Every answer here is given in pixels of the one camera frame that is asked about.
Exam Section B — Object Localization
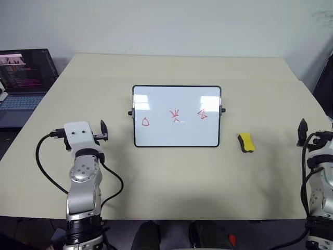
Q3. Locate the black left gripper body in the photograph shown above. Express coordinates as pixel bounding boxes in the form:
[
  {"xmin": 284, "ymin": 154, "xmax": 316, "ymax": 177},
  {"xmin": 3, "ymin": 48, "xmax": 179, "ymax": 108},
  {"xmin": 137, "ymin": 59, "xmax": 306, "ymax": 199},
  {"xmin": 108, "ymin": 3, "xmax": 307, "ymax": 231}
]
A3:
[{"xmin": 92, "ymin": 132, "xmax": 110, "ymax": 143}]

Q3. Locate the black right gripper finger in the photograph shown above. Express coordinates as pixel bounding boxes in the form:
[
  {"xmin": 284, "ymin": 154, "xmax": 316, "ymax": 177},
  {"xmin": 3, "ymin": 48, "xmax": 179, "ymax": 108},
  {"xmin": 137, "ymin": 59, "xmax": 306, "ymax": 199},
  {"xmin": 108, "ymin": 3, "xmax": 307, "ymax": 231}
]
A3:
[{"xmin": 298, "ymin": 118, "xmax": 309, "ymax": 143}]

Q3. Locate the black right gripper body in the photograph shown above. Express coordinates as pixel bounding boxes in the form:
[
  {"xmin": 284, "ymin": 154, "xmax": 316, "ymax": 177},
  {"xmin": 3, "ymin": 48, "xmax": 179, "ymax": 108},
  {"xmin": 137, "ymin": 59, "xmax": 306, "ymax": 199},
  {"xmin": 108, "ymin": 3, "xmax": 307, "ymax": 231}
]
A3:
[{"xmin": 297, "ymin": 137, "xmax": 314, "ymax": 147}]

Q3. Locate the yellow and black eraser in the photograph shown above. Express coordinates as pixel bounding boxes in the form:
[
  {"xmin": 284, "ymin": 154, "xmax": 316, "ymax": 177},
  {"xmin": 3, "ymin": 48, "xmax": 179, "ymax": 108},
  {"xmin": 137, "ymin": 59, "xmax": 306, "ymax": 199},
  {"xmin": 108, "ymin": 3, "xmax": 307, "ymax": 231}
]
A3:
[{"xmin": 237, "ymin": 132, "xmax": 258, "ymax": 154}]

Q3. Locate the black object beside table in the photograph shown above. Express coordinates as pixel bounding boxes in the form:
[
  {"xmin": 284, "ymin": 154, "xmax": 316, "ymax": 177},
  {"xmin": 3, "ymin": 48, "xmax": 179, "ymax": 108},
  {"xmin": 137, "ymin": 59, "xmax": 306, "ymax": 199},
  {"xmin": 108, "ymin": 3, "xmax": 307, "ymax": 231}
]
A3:
[{"xmin": 312, "ymin": 49, "xmax": 333, "ymax": 122}]

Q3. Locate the small black-framed whiteboard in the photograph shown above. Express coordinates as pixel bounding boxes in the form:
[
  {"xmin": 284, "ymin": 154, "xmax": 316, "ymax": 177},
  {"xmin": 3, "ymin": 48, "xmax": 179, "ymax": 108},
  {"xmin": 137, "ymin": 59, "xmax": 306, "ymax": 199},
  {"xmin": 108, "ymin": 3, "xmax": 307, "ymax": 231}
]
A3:
[{"xmin": 127, "ymin": 84, "xmax": 227, "ymax": 148}]

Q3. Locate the open laptop with dark screen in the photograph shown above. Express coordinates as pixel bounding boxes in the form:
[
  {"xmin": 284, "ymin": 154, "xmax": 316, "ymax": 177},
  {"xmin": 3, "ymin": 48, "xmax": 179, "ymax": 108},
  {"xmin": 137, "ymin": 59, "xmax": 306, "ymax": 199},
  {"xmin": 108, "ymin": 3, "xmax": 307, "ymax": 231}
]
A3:
[{"xmin": 0, "ymin": 48, "xmax": 59, "ymax": 129}]

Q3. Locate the small white object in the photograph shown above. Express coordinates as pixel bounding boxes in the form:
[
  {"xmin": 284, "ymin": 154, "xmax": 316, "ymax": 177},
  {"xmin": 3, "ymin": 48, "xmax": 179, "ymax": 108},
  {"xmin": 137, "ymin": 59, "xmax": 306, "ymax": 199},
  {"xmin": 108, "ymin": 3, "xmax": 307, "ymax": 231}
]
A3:
[{"xmin": 0, "ymin": 82, "xmax": 8, "ymax": 103}]

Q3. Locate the dark rounded shape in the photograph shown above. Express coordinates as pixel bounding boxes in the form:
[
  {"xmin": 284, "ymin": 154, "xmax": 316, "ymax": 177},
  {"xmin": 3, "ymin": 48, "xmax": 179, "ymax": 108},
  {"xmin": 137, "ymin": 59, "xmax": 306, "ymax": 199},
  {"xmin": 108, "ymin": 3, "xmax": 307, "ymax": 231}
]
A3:
[{"xmin": 131, "ymin": 220, "xmax": 161, "ymax": 250}]

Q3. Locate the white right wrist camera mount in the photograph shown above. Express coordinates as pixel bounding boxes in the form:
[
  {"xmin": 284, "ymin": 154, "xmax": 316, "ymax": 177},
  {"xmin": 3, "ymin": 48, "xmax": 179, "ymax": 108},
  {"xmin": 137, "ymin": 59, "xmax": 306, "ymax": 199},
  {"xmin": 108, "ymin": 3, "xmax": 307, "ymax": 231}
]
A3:
[{"xmin": 308, "ymin": 135, "xmax": 333, "ymax": 164}]

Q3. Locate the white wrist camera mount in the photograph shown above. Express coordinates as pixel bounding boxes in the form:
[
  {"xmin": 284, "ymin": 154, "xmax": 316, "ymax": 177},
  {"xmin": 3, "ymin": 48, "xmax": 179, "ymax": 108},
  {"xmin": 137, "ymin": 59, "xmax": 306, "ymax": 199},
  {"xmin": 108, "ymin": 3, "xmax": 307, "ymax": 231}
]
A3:
[
  {"xmin": 308, "ymin": 135, "xmax": 333, "ymax": 164},
  {"xmin": 63, "ymin": 120, "xmax": 101, "ymax": 155}
]

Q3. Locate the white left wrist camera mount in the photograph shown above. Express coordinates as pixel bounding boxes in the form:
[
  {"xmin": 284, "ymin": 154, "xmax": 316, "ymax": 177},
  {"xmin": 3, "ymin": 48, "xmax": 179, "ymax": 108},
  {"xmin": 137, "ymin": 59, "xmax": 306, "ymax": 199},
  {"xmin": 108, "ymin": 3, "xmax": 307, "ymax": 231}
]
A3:
[{"xmin": 63, "ymin": 120, "xmax": 101, "ymax": 155}]

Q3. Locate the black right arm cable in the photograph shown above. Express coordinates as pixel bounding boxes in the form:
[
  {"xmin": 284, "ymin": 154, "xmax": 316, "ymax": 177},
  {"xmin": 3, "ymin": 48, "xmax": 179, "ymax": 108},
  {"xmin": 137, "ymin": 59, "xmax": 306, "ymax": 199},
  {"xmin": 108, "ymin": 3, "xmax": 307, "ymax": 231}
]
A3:
[{"xmin": 285, "ymin": 131, "xmax": 333, "ymax": 250}]

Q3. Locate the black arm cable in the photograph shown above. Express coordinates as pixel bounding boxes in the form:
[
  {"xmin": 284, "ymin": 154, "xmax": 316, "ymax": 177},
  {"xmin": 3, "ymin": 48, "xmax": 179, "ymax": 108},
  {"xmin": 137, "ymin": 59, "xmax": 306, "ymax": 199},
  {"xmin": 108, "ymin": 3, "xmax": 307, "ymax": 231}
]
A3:
[
  {"xmin": 285, "ymin": 131, "xmax": 333, "ymax": 250},
  {"xmin": 35, "ymin": 128, "xmax": 124, "ymax": 209}
]

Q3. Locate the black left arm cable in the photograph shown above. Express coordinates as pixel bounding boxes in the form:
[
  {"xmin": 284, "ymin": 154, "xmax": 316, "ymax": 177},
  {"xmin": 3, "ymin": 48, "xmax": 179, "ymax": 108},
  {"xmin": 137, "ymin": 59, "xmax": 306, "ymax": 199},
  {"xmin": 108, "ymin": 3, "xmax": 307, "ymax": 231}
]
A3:
[{"xmin": 35, "ymin": 128, "xmax": 124, "ymax": 209}]

